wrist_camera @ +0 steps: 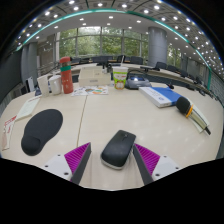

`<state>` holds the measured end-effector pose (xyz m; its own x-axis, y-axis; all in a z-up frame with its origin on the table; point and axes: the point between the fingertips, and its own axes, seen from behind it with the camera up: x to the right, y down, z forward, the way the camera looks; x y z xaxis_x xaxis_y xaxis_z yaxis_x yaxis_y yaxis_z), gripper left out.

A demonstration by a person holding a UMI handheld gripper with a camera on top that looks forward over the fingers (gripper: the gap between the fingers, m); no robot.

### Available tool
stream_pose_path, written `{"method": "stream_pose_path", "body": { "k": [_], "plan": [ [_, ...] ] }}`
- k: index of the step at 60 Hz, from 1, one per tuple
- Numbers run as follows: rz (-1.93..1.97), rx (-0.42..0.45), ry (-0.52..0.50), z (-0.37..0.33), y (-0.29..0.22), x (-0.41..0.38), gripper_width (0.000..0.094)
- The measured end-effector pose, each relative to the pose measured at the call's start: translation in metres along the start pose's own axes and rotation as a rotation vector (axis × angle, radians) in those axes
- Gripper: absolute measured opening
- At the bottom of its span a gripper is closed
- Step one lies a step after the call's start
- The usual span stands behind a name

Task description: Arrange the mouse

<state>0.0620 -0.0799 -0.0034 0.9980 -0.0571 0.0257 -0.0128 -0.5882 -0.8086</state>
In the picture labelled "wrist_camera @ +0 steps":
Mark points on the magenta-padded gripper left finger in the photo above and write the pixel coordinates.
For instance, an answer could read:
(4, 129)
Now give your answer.
(58, 165)

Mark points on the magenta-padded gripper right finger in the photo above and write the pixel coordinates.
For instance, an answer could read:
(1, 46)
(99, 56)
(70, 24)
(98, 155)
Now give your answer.
(163, 165)

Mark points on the black computer mouse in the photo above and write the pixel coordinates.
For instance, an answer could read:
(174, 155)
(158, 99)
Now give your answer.
(118, 149)

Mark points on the black mouse pad with wrist rest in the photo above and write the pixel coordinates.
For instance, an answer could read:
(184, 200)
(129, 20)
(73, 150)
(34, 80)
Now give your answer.
(41, 130)

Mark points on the red and white leaflet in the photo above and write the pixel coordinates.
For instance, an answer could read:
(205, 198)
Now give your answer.
(8, 131)

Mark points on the white paper sheet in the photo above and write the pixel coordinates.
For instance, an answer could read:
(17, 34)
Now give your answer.
(201, 115)

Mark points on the white printed pamphlet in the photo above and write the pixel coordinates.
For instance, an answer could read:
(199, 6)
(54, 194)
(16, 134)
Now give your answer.
(28, 108)

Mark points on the white lidded mug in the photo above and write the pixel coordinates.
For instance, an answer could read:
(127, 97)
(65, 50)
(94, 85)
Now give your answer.
(55, 85)

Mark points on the white paper cup stack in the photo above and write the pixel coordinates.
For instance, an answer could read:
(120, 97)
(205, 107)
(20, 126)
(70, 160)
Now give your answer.
(43, 86)

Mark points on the colourful sticker sheet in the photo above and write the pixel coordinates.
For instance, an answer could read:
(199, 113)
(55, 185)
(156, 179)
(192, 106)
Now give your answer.
(90, 90)

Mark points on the red bottle with green band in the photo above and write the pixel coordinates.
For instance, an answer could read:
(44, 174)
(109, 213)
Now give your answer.
(67, 78)

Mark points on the dark conference microphone unit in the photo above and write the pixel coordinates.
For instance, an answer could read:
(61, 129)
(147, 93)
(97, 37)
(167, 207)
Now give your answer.
(137, 81)

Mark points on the long curved conference desk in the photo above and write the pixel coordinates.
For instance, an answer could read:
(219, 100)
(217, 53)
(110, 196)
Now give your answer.
(180, 79)

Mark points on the white cardboard box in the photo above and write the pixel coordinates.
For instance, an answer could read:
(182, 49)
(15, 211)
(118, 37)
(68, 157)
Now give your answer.
(94, 77)

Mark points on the green printed paper cup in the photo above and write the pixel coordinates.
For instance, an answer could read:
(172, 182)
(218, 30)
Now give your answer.
(120, 78)

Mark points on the grey round column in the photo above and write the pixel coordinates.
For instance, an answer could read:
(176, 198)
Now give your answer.
(29, 65)
(157, 46)

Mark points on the black office chairs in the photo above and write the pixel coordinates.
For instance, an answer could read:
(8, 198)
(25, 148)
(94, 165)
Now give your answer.
(100, 60)

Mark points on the round ceiling lights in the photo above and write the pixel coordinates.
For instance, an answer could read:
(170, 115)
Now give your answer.
(124, 5)

